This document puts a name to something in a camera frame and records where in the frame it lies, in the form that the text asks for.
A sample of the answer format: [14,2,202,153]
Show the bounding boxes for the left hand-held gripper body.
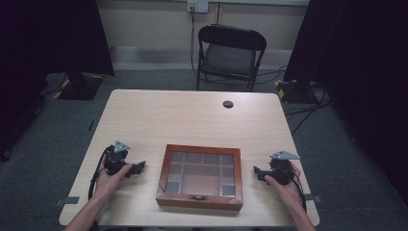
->
[103,140,132,176]

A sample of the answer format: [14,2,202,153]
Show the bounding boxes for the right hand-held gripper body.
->
[268,150,301,187]

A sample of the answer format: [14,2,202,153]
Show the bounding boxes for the person's right hand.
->
[264,162,303,210]

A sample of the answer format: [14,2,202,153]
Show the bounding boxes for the person's left hand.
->
[93,157,134,200]

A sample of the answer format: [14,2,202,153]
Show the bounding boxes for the grey tape strip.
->
[303,193,322,204]
[53,195,81,208]

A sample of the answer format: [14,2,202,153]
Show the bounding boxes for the wooden box with glass lid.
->
[155,143,244,212]

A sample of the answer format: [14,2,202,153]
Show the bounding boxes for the black yellow striped stand base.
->
[273,78,319,105]

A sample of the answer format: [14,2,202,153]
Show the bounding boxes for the black folding chair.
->
[195,23,268,93]

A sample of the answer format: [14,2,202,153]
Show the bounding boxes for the dark curtain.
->
[0,0,115,162]
[283,0,408,206]

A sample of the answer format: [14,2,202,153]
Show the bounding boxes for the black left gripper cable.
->
[88,147,110,200]

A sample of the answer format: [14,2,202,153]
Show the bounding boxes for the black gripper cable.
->
[88,147,110,200]
[290,163,308,214]

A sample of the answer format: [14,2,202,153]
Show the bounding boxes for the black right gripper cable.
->
[290,163,308,214]

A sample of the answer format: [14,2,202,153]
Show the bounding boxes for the black floor cables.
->
[256,64,332,137]

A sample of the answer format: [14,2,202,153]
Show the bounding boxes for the black cable from outlet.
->
[190,5,200,78]

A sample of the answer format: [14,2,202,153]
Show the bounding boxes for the white wall outlet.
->
[187,0,210,14]

